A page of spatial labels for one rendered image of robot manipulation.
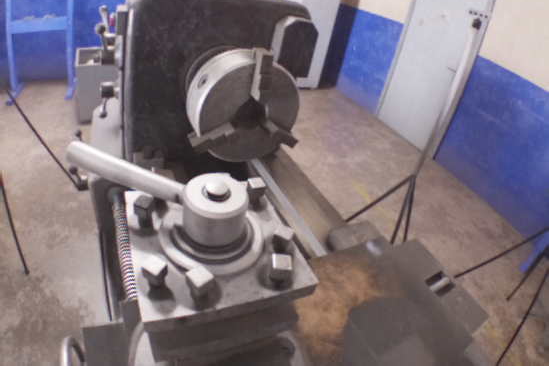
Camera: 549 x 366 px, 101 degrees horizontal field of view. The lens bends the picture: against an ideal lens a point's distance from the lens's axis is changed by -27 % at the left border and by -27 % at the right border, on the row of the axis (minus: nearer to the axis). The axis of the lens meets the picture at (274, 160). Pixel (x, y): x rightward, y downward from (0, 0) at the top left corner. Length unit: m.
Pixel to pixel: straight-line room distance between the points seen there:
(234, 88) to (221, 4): 0.25
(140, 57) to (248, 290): 0.63
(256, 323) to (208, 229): 0.13
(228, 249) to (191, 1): 0.62
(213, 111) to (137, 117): 0.27
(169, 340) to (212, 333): 0.05
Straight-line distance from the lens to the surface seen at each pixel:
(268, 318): 0.36
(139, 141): 0.89
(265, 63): 0.63
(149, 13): 0.77
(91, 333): 0.56
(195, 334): 0.34
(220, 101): 0.65
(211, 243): 0.29
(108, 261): 1.25
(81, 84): 2.88
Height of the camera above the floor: 1.37
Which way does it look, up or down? 31 degrees down
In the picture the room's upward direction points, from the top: 14 degrees clockwise
